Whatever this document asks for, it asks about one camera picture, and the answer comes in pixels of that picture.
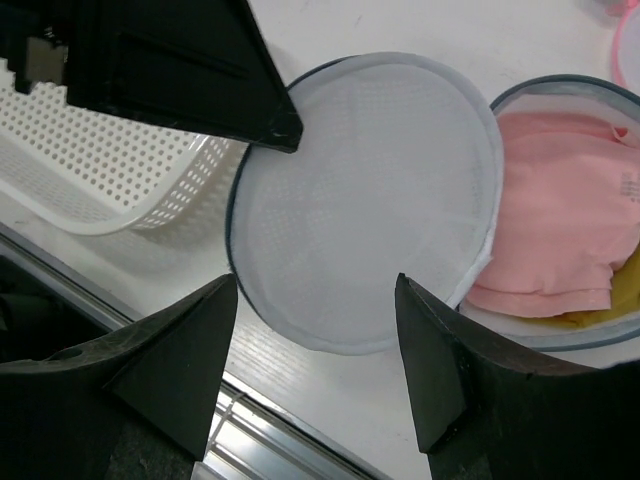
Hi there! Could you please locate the grey trimmed mesh laundry bag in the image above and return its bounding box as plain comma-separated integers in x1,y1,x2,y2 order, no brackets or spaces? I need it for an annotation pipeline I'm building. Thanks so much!
226,52,639,355

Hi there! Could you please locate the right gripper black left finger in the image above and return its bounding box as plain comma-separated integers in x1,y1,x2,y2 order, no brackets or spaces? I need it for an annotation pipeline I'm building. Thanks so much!
1,274,238,479

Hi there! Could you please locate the pink trimmed mesh laundry bag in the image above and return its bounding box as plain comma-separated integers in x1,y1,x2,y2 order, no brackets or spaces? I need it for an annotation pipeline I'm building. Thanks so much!
607,0,640,94

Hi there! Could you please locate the aluminium mounting rail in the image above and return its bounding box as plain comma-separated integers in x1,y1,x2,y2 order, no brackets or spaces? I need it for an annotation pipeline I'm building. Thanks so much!
0,222,391,480

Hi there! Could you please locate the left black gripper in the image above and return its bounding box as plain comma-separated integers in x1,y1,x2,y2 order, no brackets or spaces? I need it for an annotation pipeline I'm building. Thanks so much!
1,0,303,153

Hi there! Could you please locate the yellow bra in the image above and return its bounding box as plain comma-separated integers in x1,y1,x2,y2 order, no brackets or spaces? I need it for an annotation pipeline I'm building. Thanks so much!
549,248,639,328

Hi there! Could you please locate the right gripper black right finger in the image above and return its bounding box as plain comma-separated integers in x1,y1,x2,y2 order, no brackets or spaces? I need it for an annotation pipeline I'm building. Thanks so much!
395,276,639,479

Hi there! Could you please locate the pink bra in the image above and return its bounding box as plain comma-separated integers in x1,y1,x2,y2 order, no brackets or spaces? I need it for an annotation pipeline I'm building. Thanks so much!
466,112,639,318

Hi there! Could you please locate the white plastic basket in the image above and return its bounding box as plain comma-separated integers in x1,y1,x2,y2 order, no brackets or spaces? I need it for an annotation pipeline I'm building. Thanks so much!
1,71,246,236

